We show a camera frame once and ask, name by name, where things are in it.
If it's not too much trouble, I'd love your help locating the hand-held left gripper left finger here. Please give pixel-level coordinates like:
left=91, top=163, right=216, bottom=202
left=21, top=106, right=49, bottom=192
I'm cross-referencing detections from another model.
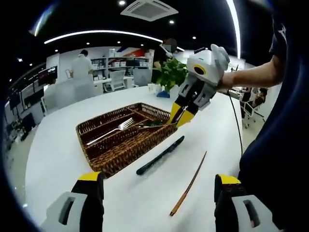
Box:
left=40, top=172, right=105, bottom=232

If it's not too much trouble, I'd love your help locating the silver fork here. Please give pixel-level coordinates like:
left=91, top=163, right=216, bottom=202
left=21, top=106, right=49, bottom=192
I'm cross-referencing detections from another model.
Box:
left=85, top=117, right=135, bottom=146

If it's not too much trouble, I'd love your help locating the wooden chopstick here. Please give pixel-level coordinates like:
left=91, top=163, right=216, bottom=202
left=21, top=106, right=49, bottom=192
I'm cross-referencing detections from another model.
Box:
left=169, top=150, right=208, bottom=217

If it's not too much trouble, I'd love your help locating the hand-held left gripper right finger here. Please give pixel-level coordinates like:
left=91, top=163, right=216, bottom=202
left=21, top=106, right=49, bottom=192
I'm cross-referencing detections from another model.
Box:
left=213, top=174, right=282, bottom=232

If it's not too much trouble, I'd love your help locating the white storage shelf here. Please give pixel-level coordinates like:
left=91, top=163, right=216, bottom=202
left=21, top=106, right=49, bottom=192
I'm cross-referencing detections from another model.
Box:
left=91, top=48, right=155, bottom=73

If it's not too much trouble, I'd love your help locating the white office chair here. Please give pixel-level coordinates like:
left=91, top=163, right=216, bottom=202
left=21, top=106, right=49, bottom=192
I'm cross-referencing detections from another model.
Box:
left=110, top=70, right=126, bottom=92
left=241, top=101, right=266, bottom=129

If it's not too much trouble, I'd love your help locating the curved ceiling light strip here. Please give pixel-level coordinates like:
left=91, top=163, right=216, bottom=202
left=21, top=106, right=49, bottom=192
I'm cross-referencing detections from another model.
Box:
left=44, top=30, right=186, bottom=52

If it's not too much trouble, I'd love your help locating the straight ceiling light strip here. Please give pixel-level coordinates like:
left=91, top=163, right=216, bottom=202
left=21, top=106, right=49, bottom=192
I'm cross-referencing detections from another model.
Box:
left=225, top=0, right=242, bottom=59

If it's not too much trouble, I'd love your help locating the silver knife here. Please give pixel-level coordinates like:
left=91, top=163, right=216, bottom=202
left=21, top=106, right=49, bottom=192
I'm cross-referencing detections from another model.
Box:
left=136, top=120, right=176, bottom=130

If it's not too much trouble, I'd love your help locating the large frosted desk partition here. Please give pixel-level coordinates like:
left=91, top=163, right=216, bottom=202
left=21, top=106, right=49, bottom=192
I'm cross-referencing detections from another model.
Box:
left=43, top=78, right=96, bottom=112

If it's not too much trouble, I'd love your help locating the wicker cutlery storage basket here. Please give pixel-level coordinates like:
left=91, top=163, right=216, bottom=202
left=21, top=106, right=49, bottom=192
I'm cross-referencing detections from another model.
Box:
left=75, top=102, right=179, bottom=179

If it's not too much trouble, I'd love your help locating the wall display screen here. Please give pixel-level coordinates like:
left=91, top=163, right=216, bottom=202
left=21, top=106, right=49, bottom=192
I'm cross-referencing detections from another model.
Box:
left=37, top=65, right=58, bottom=87

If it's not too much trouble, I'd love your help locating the small frosted desk partition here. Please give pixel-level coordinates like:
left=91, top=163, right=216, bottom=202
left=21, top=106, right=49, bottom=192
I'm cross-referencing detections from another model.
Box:
left=133, top=69, right=153, bottom=87

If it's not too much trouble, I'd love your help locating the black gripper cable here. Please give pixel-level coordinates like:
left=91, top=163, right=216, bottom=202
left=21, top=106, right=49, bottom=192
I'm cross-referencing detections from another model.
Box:
left=225, top=89, right=243, bottom=157

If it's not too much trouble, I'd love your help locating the person's dark blue shirt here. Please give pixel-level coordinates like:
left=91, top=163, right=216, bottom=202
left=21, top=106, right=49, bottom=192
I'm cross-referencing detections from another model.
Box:
left=239, top=7, right=309, bottom=232

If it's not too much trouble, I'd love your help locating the ceiling air conditioner vent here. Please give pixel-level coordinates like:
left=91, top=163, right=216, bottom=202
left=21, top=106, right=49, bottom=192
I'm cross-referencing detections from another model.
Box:
left=120, top=0, right=180, bottom=18

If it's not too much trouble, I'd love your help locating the green potted plant white pot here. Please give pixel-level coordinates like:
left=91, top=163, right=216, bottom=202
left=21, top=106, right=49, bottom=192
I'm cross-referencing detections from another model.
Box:
left=152, top=59, right=189, bottom=94

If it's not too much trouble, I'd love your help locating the black knife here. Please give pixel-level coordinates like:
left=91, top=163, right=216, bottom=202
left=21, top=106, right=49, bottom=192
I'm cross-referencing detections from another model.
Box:
left=136, top=135, right=185, bottom=176

